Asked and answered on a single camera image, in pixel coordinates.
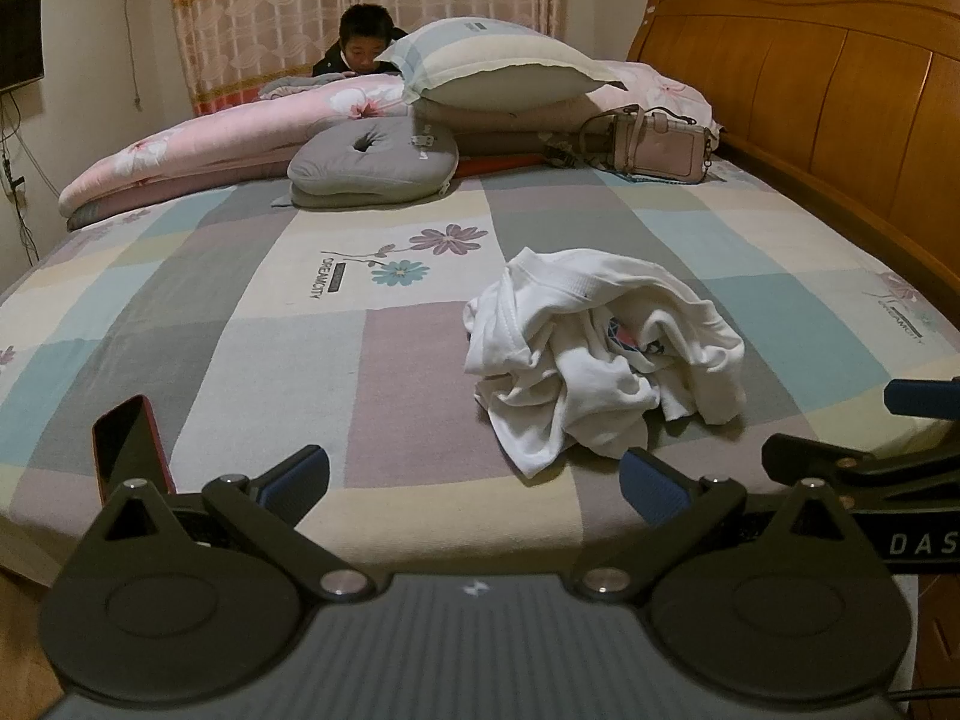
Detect grey cushion with hole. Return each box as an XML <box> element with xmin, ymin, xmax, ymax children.
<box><xmin>287</xmin><ymin>118</ymin><xmax>460</xmax><ymax>209</ymax></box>

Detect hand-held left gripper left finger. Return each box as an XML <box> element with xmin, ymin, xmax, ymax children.
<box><xmin>97</xmin><ymin>444</ymin><xmax>376</xmax><ymax>602</ymax></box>

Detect wooden headboard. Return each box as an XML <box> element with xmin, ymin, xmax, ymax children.
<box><xmin>626</xmin><ymin>0</ymin><xmax>960</xmax><ymax>361</ymax></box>

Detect black wall cables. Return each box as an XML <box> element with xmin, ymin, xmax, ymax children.
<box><xmin>0</xmin><ymin>90</ymin><xmax>46</xmax><ymax>263</ymax></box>

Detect red phone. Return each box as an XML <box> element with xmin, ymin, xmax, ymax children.
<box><xmin>91</xmin><ymin>394</ymin><xmax>177</xmax><ymax>496</ymax></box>

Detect orange cloth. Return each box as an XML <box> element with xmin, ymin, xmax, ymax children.
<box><xmin>454</xmin><ymin>154</ymin><xmax>548</xmax><ymax>178</ymax></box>

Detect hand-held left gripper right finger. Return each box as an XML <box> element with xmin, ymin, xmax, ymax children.
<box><xmin>574</xmin><ymin>446</ymin><xmax>854</xmax><ymax>604</ymax></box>

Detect white printed sweatshirt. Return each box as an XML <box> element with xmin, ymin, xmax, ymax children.
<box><xmin>463</xmin><ymin>246</ymin><xmax>746</xmax><ymax>479</ymax></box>

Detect pink handbag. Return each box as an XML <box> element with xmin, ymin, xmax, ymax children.
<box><xmin>577</xmin><ymin>106</ymin><xmax>717</xmax><ymax>185</ymax></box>

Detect pink floral quilt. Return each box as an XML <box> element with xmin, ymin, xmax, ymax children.
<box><xmin>58</xmin><ymin>60</ymin><xmax>721</xmax><ymax>233</ymax></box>

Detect orange patterned curtain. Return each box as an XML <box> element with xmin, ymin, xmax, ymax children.
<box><xmin>166</xmin><ymin>0</ymin><xmax>567</xmax><ymax>117</ymax></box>

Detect black television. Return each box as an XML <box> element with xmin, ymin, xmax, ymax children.
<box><xmin>0</xmin><ymin>0</ymin><xmax>44</xmax><ymax>91</ymax></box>

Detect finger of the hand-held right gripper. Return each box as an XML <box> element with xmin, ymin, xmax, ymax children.
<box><xmin>883</xmin><ymin>379</ymin><xmax>960</xmax><ymax>419</ymax></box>
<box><xmin>761</xmin><ymin>431</ymin><xmax>960</xmax><ymax>497</ymax></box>

